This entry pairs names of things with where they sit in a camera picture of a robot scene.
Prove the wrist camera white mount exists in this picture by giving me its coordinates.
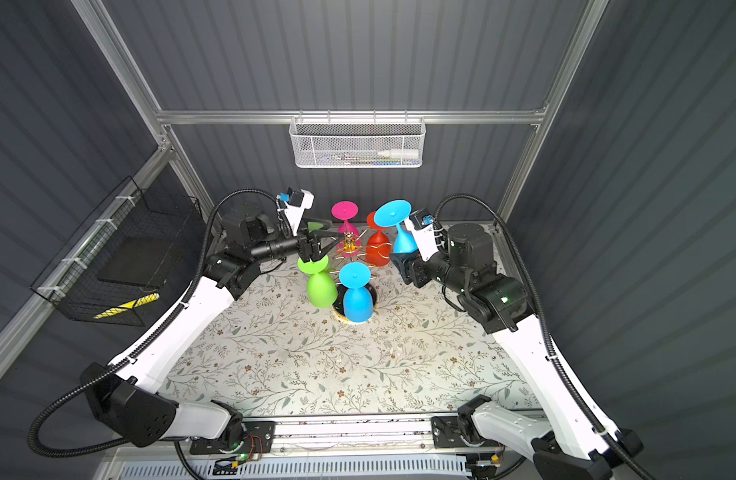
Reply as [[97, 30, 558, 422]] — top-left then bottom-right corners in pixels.
[[404, 208, 439, 261], [276, 188, 314, 238]]

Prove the black wire basket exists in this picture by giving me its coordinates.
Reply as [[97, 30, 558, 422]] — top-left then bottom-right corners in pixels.
[[31, 170, 205, 327]]

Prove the gold wine glass rack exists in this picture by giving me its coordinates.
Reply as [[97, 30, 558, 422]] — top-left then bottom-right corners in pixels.
[[333, 234, 378, 324]]

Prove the red wine glass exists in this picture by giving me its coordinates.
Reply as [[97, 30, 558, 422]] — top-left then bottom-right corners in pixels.
[[365, 212, 392, 267]]

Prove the white perforated vent cover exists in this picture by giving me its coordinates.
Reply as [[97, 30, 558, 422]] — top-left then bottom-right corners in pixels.
[[118, 455, 471, 480]]

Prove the white wire mesh basket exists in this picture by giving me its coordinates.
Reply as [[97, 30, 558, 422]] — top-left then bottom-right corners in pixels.
[[289, 119, 427, 169]]

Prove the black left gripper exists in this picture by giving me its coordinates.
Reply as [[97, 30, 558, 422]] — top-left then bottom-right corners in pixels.
[[249, 216, 343, 268]]

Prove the blue wine glass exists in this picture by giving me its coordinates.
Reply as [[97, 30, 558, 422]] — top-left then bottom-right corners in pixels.
[[339, 262, 374, 323], [374, 199, 418, 254]]

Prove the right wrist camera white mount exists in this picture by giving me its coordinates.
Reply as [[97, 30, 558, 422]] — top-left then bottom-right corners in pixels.
[[404, 208, 439, 261]]

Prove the left black corrugated cable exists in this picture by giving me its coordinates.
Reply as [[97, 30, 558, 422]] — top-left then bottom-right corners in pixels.
[[26, 188, 285, 458]]

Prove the magenta wine glass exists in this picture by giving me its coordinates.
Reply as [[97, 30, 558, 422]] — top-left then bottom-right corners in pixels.
[[331, 201, 361, 257]]

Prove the black corrugated cable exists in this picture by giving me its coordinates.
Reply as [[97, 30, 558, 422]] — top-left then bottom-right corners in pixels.
[[26, 188, 285, 458], [433, 193, 657, 480]]

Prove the green wine glass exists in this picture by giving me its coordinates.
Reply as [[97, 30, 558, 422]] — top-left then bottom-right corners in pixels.
[[307, 221, 325, 232], [298, 255, 338, 308]]

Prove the green wine glass back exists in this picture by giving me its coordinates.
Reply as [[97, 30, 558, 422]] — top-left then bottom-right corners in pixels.
[[307, 221, 325, 232]]

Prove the white marker in basket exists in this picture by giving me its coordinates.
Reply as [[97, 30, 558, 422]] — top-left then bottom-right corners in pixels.
[[377, 149, 421, 162]]

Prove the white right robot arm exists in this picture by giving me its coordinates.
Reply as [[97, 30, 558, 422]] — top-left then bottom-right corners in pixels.
[[391, 216, 651, 479]]

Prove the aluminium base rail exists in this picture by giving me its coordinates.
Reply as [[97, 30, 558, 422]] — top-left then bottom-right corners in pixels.
[[190, 410, 555, 463]]

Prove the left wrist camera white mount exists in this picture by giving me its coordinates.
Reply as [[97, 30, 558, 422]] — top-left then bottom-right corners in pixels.
[[276, 188, 314, 238]]

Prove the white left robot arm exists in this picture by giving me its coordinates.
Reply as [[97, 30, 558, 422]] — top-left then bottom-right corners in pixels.
[[86, 213, 344, 452]]

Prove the blue wine glass front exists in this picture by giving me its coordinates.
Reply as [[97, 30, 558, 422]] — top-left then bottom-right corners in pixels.
[[339, 262, 374, 323]]

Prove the right black corrugated cable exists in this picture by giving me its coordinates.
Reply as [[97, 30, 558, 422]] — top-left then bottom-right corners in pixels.
[[433, 193, 657, 480]]

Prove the green wine glass front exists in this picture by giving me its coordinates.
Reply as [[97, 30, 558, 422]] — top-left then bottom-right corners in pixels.
[[298, 255, 338, 308]]

